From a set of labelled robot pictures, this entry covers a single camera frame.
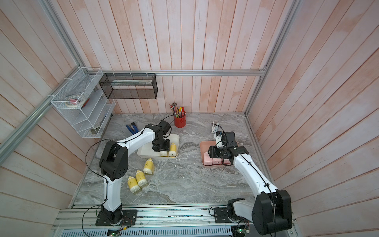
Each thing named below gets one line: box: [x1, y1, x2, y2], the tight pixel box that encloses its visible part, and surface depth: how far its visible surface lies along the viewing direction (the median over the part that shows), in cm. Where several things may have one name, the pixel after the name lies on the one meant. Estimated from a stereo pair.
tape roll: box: [65, 94, 85, 108], surface depth 75 cm
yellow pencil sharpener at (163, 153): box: [159, 150, 168, 157], surface depth 91 cm
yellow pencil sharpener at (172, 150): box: [168, 142, 178, 158], surface depth 91 cm
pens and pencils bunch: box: [168, 101, 187, 119], surface depth 106 cm
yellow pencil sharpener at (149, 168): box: [143, 158, 155, 175], surface depth 85 cm
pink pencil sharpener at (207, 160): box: [203, 151, 213, 166], surface depth 89 cm
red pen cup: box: [173, 115, 187, 128], surface depth 109 cm
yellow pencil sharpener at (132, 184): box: [127, 175, 141, 194], surface depth 78 cm
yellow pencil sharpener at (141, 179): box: [135, 169, 148, 188], surface depth 80 cm
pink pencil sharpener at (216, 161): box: [212, 158, 223, 165], surface depth 89 cm
